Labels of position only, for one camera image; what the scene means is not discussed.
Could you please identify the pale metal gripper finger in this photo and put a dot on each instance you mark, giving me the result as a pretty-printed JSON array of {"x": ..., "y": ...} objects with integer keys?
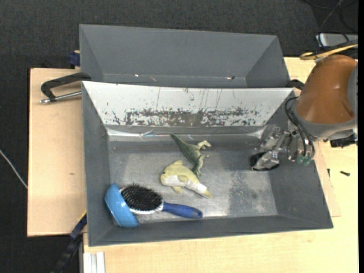
[
  {"x": 267, "y": 156},
  {"x": 264, "y": 165}
]

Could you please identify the small black screw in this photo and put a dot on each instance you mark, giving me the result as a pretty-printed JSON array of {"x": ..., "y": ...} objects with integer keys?
[{"x": 345, "y": 173}]

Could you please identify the green toy dinosaur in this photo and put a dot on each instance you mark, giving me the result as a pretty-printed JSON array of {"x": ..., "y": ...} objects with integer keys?
[{"x": 192, "y": 152}]

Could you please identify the yellow and white plush dolphin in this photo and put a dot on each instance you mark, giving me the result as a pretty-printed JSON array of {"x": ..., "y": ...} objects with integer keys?
[{"x": 182, "y": 178}]

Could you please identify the grey metal bin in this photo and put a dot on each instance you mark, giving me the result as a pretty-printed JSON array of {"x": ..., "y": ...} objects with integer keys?
[{"x": 176, "y": 158}]

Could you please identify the blue plastic bowl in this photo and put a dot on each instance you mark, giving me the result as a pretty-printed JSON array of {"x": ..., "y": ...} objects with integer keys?
[{"x": 118, "y": 207}]

